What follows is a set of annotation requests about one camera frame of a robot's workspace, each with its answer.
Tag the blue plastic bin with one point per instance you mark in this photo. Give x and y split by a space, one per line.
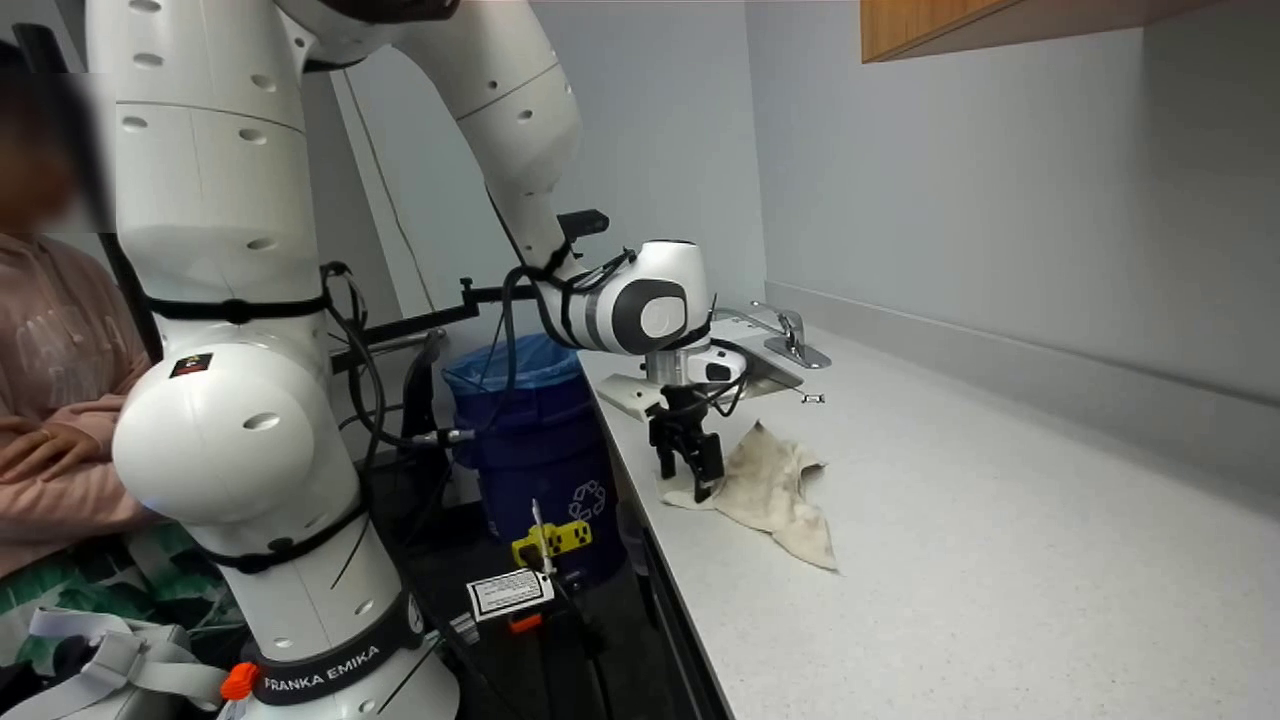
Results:
522 364

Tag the orange base button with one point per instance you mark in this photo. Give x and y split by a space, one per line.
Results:
239 683

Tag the green patterned fabric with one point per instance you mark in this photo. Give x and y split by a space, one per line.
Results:
147 567

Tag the wooden wall cabinet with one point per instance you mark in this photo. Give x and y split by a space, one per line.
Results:
932 24

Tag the person in pink sweater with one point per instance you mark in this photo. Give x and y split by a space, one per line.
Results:
53 454

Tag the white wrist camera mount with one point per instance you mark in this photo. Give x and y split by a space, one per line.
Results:
722 364

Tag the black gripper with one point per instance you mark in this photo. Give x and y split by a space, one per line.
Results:
681 420

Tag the yellow clamp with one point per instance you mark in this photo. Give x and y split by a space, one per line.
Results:
551 541

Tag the white cloth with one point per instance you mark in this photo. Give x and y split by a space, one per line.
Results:
783 503

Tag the blue recycling bin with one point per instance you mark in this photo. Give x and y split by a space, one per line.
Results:
547 483

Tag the black stand post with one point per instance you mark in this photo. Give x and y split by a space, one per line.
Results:
424 440

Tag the white label tag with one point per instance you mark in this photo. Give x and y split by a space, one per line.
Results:
509 592

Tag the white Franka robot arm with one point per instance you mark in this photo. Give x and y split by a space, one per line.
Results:
226 440

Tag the chrome faucet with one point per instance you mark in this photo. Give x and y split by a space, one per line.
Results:
802 348

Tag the stainless steel sink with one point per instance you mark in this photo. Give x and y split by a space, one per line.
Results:
775 371

